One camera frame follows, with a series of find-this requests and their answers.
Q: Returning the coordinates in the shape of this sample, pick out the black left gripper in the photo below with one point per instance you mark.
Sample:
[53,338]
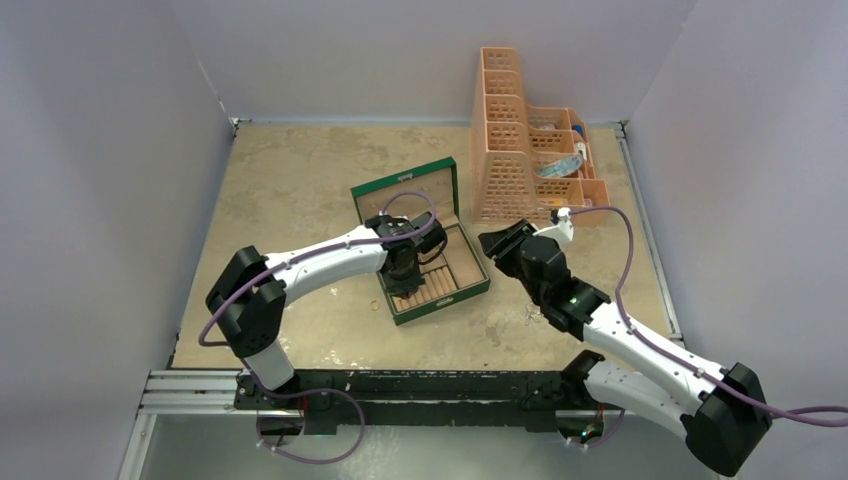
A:
[408,286]

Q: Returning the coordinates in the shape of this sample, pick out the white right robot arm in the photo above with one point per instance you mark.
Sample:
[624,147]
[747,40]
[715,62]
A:
[718,412]

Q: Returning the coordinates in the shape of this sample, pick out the clear tape roll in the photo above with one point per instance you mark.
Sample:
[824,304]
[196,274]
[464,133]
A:
[562,167]

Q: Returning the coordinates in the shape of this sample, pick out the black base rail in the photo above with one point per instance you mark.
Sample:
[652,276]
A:
[548,401]

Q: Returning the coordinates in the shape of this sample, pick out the green jewelry box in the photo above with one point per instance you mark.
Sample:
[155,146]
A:
[452,270]

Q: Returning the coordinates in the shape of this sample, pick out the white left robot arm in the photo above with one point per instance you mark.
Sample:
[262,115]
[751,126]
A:
[249,297]

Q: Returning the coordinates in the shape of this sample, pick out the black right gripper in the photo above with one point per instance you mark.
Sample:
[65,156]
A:
[497,248]

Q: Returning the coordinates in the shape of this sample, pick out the orange plastic organizer rack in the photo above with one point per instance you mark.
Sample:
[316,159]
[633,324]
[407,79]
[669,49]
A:
[510,139]

